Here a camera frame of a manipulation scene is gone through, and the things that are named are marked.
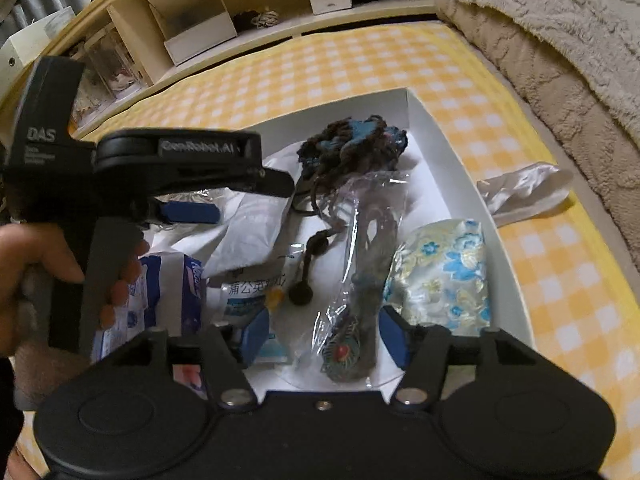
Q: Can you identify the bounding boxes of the white lidded storage box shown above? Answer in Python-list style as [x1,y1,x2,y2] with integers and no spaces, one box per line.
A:
[0,7,77,78]

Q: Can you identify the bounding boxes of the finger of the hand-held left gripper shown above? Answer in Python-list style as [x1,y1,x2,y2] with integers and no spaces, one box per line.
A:
[146,197,222,227]
[150,166,297,199]

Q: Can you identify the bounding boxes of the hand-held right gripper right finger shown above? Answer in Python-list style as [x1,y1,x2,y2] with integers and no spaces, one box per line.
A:
[379,304,547,412]

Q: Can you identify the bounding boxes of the yellow checked bed sheet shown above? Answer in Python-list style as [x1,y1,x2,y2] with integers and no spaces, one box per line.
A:
[15,22,640,480]

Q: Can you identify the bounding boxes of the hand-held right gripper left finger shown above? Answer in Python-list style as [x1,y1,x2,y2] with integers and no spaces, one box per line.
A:
[107,307,272,409]

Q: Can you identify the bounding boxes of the wooden headboard shelf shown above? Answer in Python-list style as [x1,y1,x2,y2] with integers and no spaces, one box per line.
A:
[0,0,451,137]

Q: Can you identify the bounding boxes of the clear case with doll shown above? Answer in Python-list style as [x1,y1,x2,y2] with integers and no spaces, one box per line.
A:
[70,62,118,128]
[82,27,147,98]

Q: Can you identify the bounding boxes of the crumpled white plastic wrapper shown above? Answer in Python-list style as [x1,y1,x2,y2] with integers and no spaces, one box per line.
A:
[476,162,574,224]

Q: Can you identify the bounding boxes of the dark knitted yarn pouch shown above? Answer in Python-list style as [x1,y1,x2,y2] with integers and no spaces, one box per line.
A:
[296,114,409,212]

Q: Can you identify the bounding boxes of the person's left hand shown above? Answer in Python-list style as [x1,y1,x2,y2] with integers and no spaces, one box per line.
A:
[0,221,152,362]

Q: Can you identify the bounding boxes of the person's left forearm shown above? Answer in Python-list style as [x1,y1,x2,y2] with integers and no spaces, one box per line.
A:
[0,352,78,480]

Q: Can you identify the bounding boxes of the clear bag with brown ornament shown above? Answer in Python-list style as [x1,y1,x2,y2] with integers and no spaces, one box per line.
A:
[309,171,412,387]

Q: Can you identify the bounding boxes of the white cardboard box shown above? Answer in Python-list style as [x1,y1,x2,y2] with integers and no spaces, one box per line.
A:
[90,87,537,397]

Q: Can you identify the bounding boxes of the blue tissue packet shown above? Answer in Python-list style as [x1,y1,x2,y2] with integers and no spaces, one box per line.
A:
[91,252,207,362]

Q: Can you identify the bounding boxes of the pile of small trinkets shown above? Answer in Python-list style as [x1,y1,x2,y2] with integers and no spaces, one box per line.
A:
[234,6,282,34]

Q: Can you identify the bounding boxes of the open white shelf box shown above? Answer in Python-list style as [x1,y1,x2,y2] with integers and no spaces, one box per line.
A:
[139,0,239,67]

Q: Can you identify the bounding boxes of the beige fluffy blanket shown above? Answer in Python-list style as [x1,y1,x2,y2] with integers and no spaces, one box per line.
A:
[434,0,640,273]

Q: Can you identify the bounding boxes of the black charm with cord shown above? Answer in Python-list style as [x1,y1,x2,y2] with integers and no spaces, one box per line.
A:
[291,229,332,307]

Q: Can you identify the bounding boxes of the blue-white wet wipe packet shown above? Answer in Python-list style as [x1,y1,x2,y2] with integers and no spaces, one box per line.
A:
[219,244,293,367]

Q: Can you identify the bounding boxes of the floral brocade pouch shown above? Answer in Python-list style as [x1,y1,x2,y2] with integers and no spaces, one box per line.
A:
[394,218,494,332]

